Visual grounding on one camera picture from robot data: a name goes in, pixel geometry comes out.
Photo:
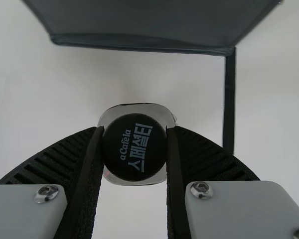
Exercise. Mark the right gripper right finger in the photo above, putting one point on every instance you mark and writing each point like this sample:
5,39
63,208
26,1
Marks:
214,169

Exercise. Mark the black strip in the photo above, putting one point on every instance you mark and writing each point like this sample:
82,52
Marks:
229,99

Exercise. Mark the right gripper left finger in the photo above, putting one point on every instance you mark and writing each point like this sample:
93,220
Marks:
52,174

